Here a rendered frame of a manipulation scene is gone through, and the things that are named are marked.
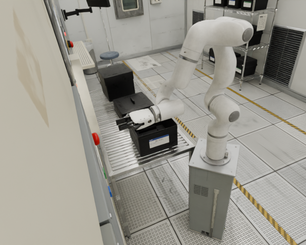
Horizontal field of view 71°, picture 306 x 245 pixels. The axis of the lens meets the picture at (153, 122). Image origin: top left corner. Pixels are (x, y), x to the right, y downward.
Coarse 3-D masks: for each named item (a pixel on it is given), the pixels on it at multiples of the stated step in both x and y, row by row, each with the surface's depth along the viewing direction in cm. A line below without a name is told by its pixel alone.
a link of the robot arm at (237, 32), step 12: (204, 24) 87; (216, 24) 87; (228, 24) 86; (240, 24) 85; (192, 36) 88; (204, 36) 88; (216, 36) 89; (228, 36) 87; (240, 36) 86; (192, 48) 90
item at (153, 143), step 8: (168, 120) 153; (144, 128) 162; (152, 128) 164; (160, 128) 165; (168, 128) 138; (176, 128) 140; (136, 136) 135; (144, 136) 134; (152, 136) 136; (160, 136) 139; (168, 136) 141; (176, 136) 144; (136, 144) 144; (144, 144) 137; (152, 144) 140; (160, 144) 142; (168, 144) 145; (176, 144) 148; (144, 152) 141; (152, 152) 143
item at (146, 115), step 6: (150, 108) 102; (132, 114) 102; (138, 114) 101; (144, 114) 101; (150, 114) 101; (132, 120) 102; (138, 120) 98; (144, 120) 98; (150, 120) 101; (144, 126) 100
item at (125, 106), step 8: (128, 96) 194; (136, 96) 192; (144, 96) 191; (120, 104) 183; (128, 104) 182; (136, 104) 181; (144, 104) 179; (152, 104) 178; (120, 112) 173; (128, 112) 171
